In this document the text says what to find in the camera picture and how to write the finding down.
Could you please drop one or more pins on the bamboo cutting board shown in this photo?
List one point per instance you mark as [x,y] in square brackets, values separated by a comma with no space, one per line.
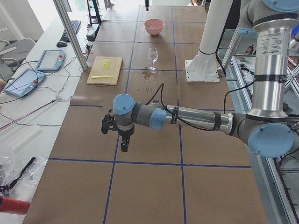
[113,70]

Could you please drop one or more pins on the clear wine glass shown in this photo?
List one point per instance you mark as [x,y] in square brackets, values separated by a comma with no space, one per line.
[153,56]

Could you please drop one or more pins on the clear plastic bag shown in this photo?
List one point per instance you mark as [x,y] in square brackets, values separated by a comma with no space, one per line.
[10,169]

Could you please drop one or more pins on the yellow plastic knife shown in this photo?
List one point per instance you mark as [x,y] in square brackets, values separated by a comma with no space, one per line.
[104,76]

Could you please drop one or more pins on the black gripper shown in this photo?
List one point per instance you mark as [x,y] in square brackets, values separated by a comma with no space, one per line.
[125,133]

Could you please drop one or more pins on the black computer box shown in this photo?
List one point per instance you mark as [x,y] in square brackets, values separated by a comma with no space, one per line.
[92,32]

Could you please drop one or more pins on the blue teach pendant far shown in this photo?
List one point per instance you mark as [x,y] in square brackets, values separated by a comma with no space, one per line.
[51,60]

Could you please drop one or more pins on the pink bowl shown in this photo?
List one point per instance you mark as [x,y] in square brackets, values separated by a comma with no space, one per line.
[154,31]

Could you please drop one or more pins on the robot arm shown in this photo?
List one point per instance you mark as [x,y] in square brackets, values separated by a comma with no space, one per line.
[265,127]

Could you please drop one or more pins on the aluminium frame post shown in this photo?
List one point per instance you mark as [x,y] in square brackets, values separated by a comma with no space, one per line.
[61,9]

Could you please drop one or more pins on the red cylinder bottle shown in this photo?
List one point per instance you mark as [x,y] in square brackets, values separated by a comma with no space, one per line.
[13,206]

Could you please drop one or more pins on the pile of ice cubes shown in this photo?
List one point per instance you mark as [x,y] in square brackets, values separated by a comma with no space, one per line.
[154,26]

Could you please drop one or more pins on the grey office chair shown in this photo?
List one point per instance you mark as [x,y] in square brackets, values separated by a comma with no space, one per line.
[13,54]

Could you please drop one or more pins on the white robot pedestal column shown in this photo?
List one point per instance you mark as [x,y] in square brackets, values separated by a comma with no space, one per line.
[203,67]

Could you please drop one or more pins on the black computer mouse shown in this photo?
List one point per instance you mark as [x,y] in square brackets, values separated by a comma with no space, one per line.
[61,44]

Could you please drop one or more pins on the black strap tool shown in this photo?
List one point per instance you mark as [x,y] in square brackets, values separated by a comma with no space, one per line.
[4,189]

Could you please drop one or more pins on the blue teach pendant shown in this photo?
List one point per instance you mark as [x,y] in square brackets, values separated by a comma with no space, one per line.
[51,60]
[26,82]

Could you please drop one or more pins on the blue teach pendant near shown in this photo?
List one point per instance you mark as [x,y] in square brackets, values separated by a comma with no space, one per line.
[26,82]

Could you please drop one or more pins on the pink thin rod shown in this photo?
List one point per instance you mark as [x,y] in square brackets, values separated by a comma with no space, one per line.
[26,115]

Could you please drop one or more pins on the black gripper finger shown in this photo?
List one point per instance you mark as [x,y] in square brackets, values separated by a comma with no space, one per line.
[147,4]

